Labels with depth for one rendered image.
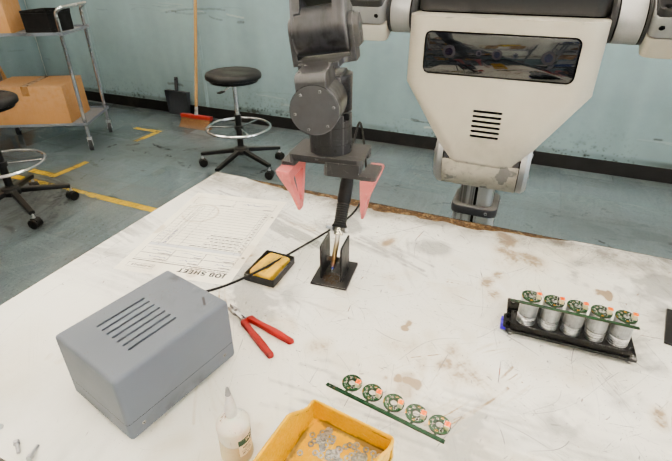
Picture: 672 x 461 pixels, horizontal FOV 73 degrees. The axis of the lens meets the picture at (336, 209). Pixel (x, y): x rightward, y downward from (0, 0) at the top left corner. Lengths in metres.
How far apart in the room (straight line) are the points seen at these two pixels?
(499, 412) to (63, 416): 0.50
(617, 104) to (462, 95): 2.32
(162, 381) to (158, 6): 3.94
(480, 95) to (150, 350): 0.79
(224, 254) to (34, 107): 3.14
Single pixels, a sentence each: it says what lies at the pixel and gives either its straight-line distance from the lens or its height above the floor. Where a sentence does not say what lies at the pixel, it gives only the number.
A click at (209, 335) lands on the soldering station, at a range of 0.58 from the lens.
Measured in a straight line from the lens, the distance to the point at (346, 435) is 0.55.
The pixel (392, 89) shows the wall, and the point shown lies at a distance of 3.40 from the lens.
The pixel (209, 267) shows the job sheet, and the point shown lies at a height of 0.75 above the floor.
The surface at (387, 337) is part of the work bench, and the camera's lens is 0.66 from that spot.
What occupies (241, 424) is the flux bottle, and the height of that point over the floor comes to 0.81.
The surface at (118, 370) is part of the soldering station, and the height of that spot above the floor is 0.85.
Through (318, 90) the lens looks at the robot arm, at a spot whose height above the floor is 1.08.
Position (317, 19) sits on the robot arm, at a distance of 0.57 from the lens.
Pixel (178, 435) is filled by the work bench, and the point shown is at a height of 0.75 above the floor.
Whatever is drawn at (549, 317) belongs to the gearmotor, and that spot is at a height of 0.79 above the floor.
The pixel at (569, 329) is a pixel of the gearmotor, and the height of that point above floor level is 0.78.
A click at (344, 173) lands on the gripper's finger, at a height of 0.96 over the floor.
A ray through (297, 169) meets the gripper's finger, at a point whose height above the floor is 0.94.
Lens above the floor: 1.21
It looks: 28 degrees down
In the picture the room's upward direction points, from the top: straight up
